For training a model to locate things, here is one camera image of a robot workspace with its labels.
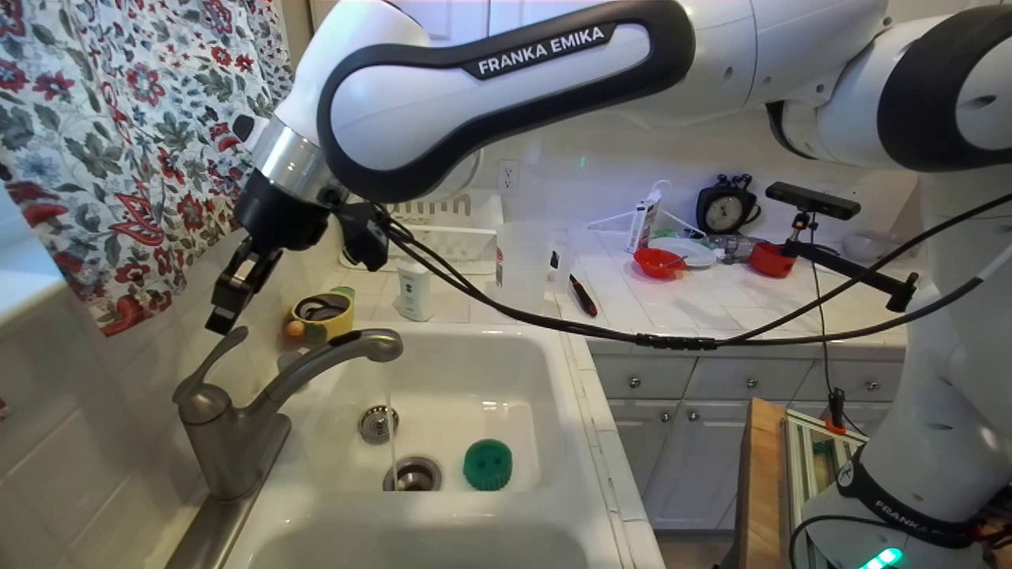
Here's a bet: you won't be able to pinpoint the green sink stopper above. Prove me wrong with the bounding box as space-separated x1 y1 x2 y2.
463 439 512 489

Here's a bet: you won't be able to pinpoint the floral curtain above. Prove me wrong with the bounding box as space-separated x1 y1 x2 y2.
0 0 291 336

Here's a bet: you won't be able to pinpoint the clear plastic pitcher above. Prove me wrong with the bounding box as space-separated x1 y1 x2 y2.
497 222 546 312

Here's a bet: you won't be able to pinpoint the white lower cabinets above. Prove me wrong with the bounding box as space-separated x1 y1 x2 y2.
590 344 902 531

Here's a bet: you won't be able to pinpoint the white double sink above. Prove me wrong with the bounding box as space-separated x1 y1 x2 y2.
226 325 620 569

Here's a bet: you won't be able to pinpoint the brushed metal faucet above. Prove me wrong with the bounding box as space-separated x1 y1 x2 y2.
171 325 404 503

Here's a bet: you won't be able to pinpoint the black camera on stand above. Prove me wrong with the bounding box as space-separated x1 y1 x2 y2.
765 179 917 312

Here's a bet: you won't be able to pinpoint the red bowl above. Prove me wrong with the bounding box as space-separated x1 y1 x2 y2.
746 241 795 279
631 246 685 282

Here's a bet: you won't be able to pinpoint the black kitchen scale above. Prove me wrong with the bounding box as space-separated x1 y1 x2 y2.
696 173 758 233

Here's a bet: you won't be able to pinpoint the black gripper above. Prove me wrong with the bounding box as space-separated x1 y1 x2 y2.
206 171 326 336

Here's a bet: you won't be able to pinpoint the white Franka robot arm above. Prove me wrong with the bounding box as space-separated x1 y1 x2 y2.
210 0 1012 569

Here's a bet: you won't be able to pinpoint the red bowl right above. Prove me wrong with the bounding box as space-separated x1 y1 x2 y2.
746 241 795 279

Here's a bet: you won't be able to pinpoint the metal sink drain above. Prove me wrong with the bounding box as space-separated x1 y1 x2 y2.
382 456 442 494

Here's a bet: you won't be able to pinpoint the white dish rack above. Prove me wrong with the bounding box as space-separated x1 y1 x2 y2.
388 189 503 261

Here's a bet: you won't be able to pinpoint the wooden board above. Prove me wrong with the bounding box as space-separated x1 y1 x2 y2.
733 399 790 569

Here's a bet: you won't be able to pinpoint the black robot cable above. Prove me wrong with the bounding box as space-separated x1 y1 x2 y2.
336 186 1012 355

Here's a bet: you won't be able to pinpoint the white soap bottle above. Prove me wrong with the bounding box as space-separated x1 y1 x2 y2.
394 261 432 322

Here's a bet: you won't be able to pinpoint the yellow cup with sponge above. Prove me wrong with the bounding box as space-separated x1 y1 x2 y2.
280 288 353 344

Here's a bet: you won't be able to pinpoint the red bowl left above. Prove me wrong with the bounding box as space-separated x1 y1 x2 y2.
631 246 685 282

